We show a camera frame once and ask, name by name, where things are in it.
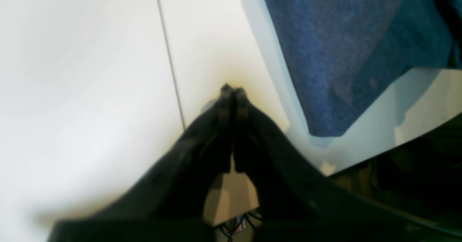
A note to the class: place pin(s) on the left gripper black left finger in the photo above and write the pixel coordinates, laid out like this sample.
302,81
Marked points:
167,203

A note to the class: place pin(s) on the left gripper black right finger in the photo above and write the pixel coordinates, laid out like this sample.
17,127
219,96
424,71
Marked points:
300,204

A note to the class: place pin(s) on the blue grey T-shirt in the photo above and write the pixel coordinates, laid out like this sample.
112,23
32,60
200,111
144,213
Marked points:
343,54

